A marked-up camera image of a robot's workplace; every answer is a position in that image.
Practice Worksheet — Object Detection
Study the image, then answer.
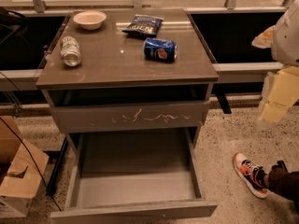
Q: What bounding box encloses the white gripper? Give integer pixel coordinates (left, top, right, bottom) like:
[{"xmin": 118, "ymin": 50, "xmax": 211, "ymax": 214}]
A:
[{"xmin": 251, "ymin": 0, "xmax": 299, "ymax": 125}]

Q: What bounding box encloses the blue pepsi can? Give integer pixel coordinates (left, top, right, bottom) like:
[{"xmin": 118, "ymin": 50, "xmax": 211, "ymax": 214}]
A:
[{"xmin": 143, "ymin": 38, "xmax": 178, "ymax": 63}]

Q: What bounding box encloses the grey drawer cabinet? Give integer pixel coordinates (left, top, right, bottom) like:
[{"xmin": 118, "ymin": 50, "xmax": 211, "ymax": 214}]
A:
[{"xmin": 36, "ymin": 8, "xmax": 220, "ymax": 224}]

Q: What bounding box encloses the open grey middle drawer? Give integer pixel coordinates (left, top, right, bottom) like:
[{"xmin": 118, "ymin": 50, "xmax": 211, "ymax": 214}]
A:
[{"xmin": 50, "ymin": 128, "xmax": 217, "ymax": 224}]

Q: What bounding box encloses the closed grey top drawer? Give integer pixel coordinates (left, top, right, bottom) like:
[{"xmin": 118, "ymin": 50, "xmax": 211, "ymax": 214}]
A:
[{"xmin": 51, "ymin": 101, "xmax": 209, "ymax": 133}]

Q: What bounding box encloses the white green soda can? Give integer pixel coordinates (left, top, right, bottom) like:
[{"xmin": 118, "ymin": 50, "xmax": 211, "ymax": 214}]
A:
[{"xmin": 60, "ymin": 36, "xmax": 81, "ymax": 67}]

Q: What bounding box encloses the black stand foot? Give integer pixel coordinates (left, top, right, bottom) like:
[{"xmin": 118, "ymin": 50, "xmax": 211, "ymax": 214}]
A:
[{"xmin": 272, "ymin": 161, "xmax": 287, "ymax": 172}]

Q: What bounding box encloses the orange white sneaker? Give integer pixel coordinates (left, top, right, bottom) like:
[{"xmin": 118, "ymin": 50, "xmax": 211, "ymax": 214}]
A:
[{"xmin": 233, "ymin": 152, "xmax": 268, "ymax": 199}]

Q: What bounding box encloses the dark trouser leg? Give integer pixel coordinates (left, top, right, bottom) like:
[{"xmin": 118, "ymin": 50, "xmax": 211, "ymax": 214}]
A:
[{"xmin": 268, "ymin": 165, "xmax": 299, "ymax": 213}]

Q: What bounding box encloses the dark blue chip bag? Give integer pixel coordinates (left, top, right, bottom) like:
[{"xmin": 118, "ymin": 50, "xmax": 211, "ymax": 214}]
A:
[{"xmin": 123, "ymin": 14, "xmax": 164, "ymax": 37}]

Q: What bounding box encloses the white paper bowl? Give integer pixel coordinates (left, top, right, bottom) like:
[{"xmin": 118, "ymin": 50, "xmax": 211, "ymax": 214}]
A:
[{"xmin": 73, "ymin": 11, "xmax": 107, "ymax": 31}]

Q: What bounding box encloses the brown cardboard box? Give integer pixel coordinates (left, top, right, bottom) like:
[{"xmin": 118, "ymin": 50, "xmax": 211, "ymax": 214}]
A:
[{"xmin": 0, "ymin": 116, "xmax": 49, "ymax": 219}]

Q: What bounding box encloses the black cable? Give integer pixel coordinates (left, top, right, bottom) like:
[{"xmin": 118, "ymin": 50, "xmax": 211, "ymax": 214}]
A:
[{"xmin": 0, "ymin": 71, "xmax": 64, "ymax": 212}]

